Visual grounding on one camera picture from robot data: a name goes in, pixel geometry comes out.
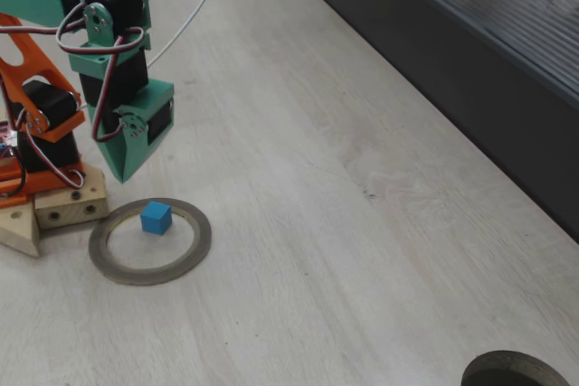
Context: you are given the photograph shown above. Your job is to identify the red white black servo wires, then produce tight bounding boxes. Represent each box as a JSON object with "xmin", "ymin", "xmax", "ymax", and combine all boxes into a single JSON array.
[{"xmin": 0, "ymin": 1, "xmax": 146, "ymax": 191}]

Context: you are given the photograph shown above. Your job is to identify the grey partition with ribbed glass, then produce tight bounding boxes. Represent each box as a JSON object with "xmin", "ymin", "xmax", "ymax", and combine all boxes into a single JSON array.
[{"xmin": 275, "ymin": 0, "xmax": 579, "ymax": 245}]

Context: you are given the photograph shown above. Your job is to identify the round desk cable hole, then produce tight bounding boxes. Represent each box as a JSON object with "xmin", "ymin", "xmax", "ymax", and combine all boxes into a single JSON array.
[{"xmin": 460, "ymin": 349, "xmax": 572, "ymax": 386}]

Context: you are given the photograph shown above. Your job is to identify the long wooden plank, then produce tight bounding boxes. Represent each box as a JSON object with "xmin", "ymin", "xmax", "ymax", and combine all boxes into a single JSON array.
[{"xmin": 0, "ymin": 198, "xmax": 42, "ymax": 259}]

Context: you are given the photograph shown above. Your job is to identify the orange board holder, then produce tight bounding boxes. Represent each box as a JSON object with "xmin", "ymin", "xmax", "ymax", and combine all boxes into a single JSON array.
[{"xmin": 0, "ymin": 157, "xmax": 29, "ymax": 210}]

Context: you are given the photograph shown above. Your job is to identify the short wooden base block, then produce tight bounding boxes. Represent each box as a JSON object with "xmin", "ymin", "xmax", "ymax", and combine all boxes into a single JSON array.
[{"xmin": 34, "ymin": 164, "xmax": 111, "ymax": 230}]

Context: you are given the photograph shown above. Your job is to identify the grey ring of tape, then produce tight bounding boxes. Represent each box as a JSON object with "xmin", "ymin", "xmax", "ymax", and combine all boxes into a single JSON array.
[{"xmin": 88, "ymin": 197, "xmax": 213, "ymax": 287}]

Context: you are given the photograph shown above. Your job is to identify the small blue cube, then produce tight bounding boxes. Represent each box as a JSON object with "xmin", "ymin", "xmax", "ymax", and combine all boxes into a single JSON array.
[{"xmin": 139, "ymin": 200, "xmax": 173, "ymax": 237}]

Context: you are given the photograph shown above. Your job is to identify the thin white cable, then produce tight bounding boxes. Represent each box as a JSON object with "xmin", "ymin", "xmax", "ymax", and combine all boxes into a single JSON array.
[{"xmin": 147, "ymin": 0, "xmax": 268, "ymax": 69}]

